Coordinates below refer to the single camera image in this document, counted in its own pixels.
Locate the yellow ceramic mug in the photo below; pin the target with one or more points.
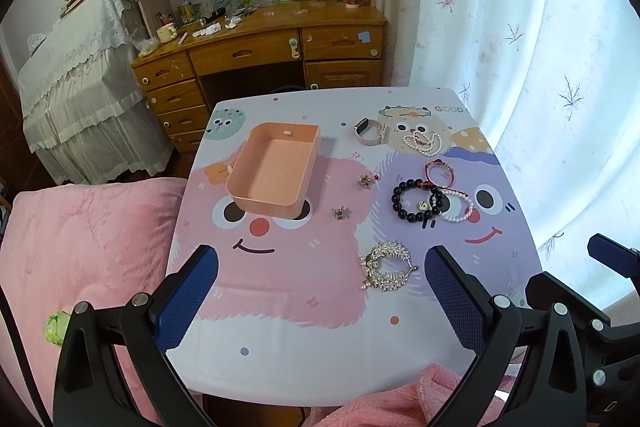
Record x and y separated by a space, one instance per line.
166 32

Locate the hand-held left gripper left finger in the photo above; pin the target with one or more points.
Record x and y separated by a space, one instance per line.
187 297

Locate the green snack packet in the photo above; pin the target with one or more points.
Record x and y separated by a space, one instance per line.
56 327

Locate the small glass jar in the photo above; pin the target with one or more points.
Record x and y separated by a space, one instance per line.
186 12

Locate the pink smart watch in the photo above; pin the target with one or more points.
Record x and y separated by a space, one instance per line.
367 138

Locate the pink quilted blanket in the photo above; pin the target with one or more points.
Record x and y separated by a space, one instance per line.
75 247

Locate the clear plastic bag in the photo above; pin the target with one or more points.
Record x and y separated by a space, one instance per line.
147 48

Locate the silver crystal crescent ornament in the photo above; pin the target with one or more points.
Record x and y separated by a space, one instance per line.
382 279

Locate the white lace furniture cover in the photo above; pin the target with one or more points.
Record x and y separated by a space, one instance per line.
75 77

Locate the crumpled white tissue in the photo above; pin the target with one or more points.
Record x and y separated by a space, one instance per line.
234 23
207 31

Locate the pink plastic tray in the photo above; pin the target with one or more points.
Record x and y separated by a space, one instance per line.
272 167

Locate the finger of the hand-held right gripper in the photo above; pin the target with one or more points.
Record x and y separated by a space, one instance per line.
595 322
615 252

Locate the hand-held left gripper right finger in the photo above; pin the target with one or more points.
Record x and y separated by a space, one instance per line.
452 297

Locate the pink fleece cloth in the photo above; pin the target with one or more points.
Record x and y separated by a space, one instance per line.
450 394

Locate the wooden desk with drawers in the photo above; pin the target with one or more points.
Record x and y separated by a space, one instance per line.
270 52

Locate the cartoon printed table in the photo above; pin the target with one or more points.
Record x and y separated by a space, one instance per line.
300 287

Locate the black tube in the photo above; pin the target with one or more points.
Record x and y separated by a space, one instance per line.
215 13

